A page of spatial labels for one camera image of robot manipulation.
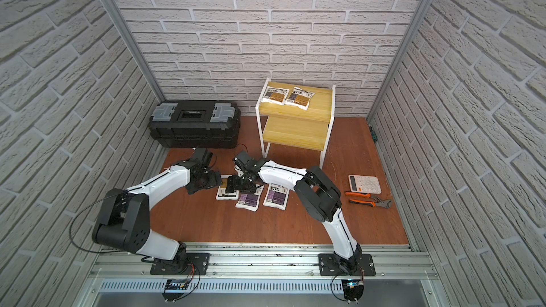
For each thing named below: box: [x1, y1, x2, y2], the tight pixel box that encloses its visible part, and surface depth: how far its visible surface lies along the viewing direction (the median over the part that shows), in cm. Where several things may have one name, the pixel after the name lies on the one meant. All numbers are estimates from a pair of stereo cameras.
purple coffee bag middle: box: [263, 183, 290, 211], surface depth 91 cm
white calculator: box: [348, 174, 382, 195], surface depth 95 cm
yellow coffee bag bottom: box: [260, 85, 290, 106], surface depth 82 cm
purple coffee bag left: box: [235, 185, 265, 212], surface depth 89 cm
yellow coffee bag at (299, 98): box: [284, 86, 315, 111], surface depth 82 cm
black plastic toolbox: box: [148, 99, 242, 149], surface depth 99 cm
